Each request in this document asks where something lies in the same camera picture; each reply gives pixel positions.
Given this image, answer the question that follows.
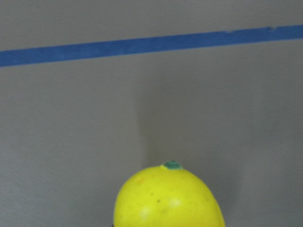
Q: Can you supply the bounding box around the yellow mango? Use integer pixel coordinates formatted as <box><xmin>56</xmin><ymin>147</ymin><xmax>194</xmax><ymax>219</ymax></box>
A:
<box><xmin>113</xmin><ymin>161</ymin><xmax>225</xmax><ymax>227</ymax></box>

